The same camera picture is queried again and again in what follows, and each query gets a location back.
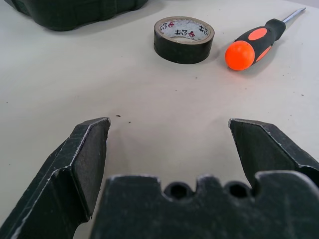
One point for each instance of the black tape roll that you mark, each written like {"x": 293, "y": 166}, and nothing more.
{"x": 179, "y": 52}

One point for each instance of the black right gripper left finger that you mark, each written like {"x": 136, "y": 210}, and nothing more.
{"x": 49, "y": 179}

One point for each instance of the black tool case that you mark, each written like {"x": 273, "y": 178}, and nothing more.
{"x": 62, "y": 15}

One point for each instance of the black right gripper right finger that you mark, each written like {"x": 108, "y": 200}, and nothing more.
{"x": 271, "y": 147}

